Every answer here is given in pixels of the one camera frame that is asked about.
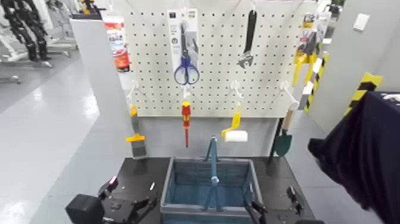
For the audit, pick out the black pegboard stand pole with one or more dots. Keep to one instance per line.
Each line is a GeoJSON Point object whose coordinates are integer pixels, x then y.
{"type": "Point", "coordinates": [275, 137]}

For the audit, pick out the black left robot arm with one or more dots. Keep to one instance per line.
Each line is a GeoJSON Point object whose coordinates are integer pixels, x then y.
{"type": "Point", "coordinates": [84, 209]}

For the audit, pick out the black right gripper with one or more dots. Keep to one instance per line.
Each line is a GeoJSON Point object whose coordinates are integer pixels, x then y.
{"type": "Point", "coordinates": [290, 220]}

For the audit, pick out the yellow black hazard striped post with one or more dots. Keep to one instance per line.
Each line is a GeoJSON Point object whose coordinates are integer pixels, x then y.
{"type": "Point", "coordinates": [316, 78]}

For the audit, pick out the black humanoid robot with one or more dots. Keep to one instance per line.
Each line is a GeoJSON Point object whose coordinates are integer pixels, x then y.
{"type": "Point", "coordinates": [29, 28]}

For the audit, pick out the red yellow screwdriver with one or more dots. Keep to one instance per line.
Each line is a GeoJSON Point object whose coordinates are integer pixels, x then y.
{"type": "Point", "coordinates": [186, 115]}

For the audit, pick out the yellow black hazard striped corner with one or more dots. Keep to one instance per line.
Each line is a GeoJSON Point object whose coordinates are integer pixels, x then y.
{"type": "Point", "coordinates": [364, 86]}

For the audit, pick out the blue scissors in white package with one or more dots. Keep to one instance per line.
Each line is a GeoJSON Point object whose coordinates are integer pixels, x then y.
{"type": "Point", "coordinates": [186, 67]}

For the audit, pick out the dark navy cloth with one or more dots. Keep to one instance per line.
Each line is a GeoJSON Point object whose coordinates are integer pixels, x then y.
{"type": "Point", "coordinates": [365, 150]}

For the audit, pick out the white pegboard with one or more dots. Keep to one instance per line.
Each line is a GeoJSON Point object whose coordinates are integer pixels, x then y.
{"type": "Point", "coordinates": [218, 47]}

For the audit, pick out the white wall plate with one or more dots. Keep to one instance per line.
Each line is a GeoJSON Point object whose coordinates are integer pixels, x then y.
{"type": "Point", "coordinates": [361, 22]}

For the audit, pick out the small white sticker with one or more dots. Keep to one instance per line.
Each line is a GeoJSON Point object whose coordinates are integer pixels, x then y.
{"type": "Point", "coordinates": [152, 186]}

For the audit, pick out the grey scraper with yellow guard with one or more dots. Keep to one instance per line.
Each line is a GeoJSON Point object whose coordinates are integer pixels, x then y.
{"type": "Point", "coordinates": [138, 147]}

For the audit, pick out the white pegboard hook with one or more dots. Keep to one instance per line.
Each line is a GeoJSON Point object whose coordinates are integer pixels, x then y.
{"type": "Point", "coordinates": [186, 93]}
{"type": "Point", "coordinates": [132, 89]}
{"type": "Point", "coordinates": [236, 88]}
{"type": "Point", "coordinates": [289, 94]}

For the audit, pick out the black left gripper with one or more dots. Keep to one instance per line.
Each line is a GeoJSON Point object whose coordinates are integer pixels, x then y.
{"type": "Point", "coordinates": [120, 211]}

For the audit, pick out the grey partition panel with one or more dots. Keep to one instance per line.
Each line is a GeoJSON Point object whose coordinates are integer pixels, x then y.
{"type": "Point", "coordinates": [100, 78]}

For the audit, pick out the blue plastic crate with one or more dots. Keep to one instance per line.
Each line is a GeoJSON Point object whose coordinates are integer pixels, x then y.
{"type": "Point", "coordinates": [190, 194]}

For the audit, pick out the red white product packet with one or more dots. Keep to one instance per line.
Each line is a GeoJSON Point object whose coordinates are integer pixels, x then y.
{"type": "Point", "coordinates": [120, 50]}

